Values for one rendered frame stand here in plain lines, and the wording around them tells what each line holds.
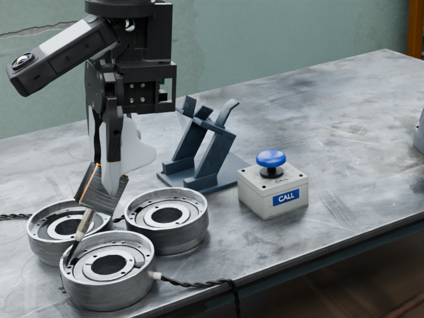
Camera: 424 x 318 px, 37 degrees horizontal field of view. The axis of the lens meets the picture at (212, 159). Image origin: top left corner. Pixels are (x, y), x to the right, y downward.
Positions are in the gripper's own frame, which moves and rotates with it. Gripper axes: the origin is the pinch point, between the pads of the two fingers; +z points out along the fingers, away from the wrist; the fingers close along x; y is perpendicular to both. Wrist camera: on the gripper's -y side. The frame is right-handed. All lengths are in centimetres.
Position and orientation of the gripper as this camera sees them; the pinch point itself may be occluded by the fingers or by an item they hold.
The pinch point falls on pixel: (101, 180)
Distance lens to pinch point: 72.0
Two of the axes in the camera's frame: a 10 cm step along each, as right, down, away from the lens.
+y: 9.1, -1.1, 4.0
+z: -0.6, 9.2, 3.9
